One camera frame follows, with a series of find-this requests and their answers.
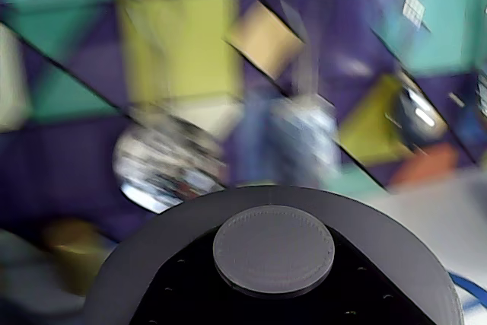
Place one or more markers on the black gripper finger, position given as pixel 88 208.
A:
pixel 182 290
pixel 373 294

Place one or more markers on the gray lid with knob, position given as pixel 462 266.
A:
pixel 274 250

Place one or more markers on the metal skimmer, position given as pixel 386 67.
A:
pixel 167 161

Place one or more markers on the gray pot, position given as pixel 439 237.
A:
pixel 23 271

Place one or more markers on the metal slotted spatula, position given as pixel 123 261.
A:
pixel 298 131

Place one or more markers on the metal ladle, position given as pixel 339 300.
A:
pixel 420 113

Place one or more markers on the small metal spoon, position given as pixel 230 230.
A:
pixel 482 93

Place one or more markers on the blue toy kitchen unit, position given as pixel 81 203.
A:
pixel 171 55

